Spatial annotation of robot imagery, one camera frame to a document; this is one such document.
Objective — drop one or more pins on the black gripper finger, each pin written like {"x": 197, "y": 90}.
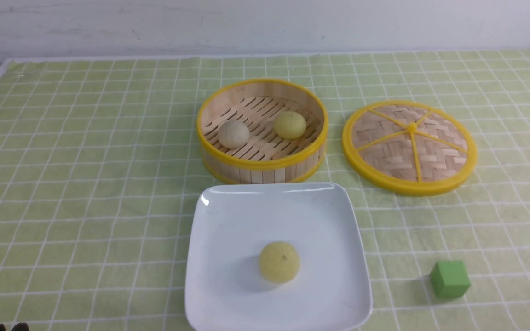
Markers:
{"x": 22, "y": 326}

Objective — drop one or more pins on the white steamed bun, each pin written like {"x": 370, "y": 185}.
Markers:
{"x": 233, "y": 134}

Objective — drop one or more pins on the yellow steamed bun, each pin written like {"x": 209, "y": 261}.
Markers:
{"x": 289, "y": 125}
{"x": 279, "y": 262}

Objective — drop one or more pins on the white square plate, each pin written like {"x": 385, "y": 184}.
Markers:
{"x": 224, "y": 290}

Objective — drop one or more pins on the yellow steamed bun on plate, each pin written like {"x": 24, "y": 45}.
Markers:
{"x": 279, "y": 262}

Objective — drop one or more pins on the green checkered tablecloth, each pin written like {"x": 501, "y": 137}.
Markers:
{"x": 100, "y": 171}

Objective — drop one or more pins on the bamboo steamer basket yellow rim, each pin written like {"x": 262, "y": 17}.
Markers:
{"x": 266, "y": 157}

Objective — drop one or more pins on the woven bamboo steamer lid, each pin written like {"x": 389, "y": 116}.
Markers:
{"x": 409, "y": 148}

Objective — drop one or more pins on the green cube block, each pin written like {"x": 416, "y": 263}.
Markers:
{"x": 449, "y": 279}

